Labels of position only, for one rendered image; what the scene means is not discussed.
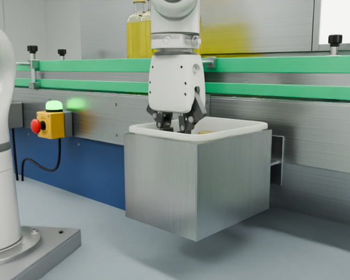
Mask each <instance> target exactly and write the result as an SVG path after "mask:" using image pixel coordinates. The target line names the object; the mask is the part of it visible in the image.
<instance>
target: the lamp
mask: <svg viewBox="0 0 350 280"><path fill-rule="evenodd" d="M46 112H63V109H62V103H61V102H59V101H49V102H47V103H46Z"/></svg>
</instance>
